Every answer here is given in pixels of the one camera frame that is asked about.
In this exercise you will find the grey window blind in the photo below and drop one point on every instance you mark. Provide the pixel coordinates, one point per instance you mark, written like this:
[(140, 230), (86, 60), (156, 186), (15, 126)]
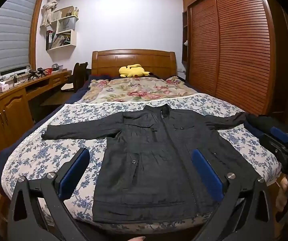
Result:
[(8, 35)]

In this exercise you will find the navy fitted sheet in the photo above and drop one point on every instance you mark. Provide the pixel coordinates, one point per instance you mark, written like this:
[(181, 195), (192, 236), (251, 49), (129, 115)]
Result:
[(1, 165)]

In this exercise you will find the yellow plush toy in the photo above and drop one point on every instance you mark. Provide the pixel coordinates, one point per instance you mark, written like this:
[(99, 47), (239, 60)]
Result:
[(131, 71)]

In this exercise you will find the black jacket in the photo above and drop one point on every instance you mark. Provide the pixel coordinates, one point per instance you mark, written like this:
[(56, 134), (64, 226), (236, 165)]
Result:
[(154, 168)]

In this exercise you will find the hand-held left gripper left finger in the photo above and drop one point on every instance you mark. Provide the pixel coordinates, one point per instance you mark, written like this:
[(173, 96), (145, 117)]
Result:
[(75, 171)]

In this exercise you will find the blue floral bedspread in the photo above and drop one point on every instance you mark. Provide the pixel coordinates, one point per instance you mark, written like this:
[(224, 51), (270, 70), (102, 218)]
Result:
[(46, 160)]

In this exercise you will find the tied beige curtain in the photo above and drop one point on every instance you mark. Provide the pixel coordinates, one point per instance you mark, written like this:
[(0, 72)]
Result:
[(48, 10)]

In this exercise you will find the person's left hand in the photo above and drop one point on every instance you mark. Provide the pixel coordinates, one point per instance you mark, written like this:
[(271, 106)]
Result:
[(137, 238)]

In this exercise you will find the white wall shelf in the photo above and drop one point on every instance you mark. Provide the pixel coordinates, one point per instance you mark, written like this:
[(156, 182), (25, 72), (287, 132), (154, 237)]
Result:
[(72, 39)]

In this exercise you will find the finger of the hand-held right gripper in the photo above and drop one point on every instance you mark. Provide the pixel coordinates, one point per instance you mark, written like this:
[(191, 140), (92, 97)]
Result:
[(271, 143), (279, 132)]

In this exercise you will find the pink tissue box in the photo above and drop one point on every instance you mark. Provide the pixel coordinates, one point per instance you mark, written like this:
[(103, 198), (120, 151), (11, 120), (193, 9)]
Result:
[(2, 87)]

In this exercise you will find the wooden louvered wardrobe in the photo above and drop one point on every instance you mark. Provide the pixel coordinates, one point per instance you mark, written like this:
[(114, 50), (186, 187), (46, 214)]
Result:
[(234, 42)]

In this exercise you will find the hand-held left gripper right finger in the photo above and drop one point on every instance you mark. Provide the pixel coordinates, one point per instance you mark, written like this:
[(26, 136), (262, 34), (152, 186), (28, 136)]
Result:
[(206, 176)]

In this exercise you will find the metal bowl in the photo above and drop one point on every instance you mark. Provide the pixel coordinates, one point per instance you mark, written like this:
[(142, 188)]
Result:
[(56, 67)]

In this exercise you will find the red basket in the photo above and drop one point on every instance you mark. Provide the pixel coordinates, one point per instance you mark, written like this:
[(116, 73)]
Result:
[(48, 71)]

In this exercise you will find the dark wooden chair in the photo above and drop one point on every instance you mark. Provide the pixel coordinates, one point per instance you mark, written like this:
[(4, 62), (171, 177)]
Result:
[(80, 76)]

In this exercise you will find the wooden bed headboard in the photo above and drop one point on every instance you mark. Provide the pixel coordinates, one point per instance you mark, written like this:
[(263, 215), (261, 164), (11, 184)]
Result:
[(133, 60)]

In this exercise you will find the white paper bag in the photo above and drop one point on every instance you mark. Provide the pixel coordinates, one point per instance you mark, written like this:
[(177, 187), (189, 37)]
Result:
[(68, 23)]

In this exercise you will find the wooden desk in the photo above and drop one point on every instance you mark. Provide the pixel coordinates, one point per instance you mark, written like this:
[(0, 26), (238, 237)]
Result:
[(11, 110)]

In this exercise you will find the black gadget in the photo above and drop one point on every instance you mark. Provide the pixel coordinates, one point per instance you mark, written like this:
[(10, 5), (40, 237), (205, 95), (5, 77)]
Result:
[(36, 74)]

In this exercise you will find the pink floral quilt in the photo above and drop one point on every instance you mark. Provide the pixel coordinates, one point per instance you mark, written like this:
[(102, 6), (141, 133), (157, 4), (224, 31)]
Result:
[(139, 90)]

